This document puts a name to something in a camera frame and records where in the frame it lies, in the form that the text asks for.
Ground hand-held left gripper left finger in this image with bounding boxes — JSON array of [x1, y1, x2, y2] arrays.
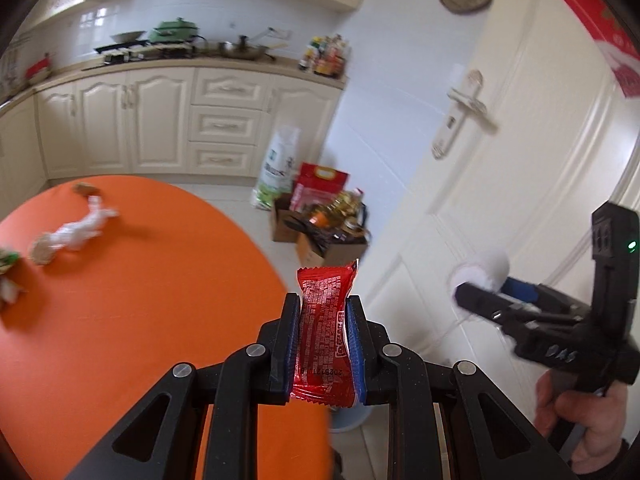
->
[[65, 291, 301, 480]]

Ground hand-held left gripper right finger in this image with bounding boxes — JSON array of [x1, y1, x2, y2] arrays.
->
[[346, 295, 563, 480]]

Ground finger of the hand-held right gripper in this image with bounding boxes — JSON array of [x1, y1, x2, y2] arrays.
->
[[454, 282, 576, 331], [502, 276, 593, 316]]

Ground white paper roll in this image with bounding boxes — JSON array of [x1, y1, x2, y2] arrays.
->
[[449, 251, 511, 321]]

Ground red snack packet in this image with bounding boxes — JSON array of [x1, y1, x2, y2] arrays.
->
[[291, 259, 360, 407]]

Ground blue plastic bin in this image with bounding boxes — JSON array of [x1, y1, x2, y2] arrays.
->
[[327, 402, 373, 433]]

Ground person's right forearm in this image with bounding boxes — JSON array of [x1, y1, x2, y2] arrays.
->
[[570, 437, 640, 480]]

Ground person's right hand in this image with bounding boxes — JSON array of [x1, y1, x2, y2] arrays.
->
[[535, 372, 628, 473]]

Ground large cardboard box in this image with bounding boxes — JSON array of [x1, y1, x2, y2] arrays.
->
[[296, 232, 368, 268]]

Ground small cardboard box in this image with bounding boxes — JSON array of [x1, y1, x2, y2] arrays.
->
[[272, 195, 308, 243]]

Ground white panelled door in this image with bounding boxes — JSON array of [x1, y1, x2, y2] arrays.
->
[[357, 0, 640, 411]]

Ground cooking oil bottle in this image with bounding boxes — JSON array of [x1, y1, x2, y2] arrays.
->
[[310, 187, 366, 226]]

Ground round orange table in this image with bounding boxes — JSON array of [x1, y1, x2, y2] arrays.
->
[[0, 175, 333, 480]]

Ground red rice bag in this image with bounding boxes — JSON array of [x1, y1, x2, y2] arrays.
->
[[291, 162, 350, 211]]

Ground white rice sack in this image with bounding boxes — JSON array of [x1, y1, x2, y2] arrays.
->
[[250, 125, 301, 211]]

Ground small white crumpled wrapper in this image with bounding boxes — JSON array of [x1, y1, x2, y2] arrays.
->
[[89, 196, 121, 222]]

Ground white twisted plastic bag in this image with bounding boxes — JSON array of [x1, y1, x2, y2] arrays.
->
[[52, 212, 103, 252]]

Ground beige crumpled paper ball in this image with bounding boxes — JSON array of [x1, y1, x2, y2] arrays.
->
[[30, 232, 56, 267]]

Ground cream kitchen base cabinets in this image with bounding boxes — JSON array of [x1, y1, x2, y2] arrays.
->
[[0, 65, 346, 201]]

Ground red door poster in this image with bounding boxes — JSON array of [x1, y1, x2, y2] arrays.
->
[[552, 0, 640, 98]]

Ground green and white wrapper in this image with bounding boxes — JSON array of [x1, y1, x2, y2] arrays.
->
[[0, 277, 28, 306]]

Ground cluster of condiment bottles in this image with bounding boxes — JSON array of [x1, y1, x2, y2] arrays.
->
[[299, 34, 348, 78]]

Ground beige kitchen countertop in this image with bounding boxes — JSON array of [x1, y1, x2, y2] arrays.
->
[[0, 55, 348, 111]]

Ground steel frying pan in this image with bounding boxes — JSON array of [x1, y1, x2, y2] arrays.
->
[[217, 27, 278, 61]]

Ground black gas stove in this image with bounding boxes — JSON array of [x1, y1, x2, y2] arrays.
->
[[94, 40, 196, 63]]

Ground green cooking pot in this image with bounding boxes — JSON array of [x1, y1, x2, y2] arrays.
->
[[149, 17, 203, 43]]

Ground red container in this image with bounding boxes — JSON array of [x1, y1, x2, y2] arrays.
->
[[25, 55, 53, 83]]

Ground metal door handle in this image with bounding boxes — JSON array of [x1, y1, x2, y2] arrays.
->
[[431, 70, 501, 161]]

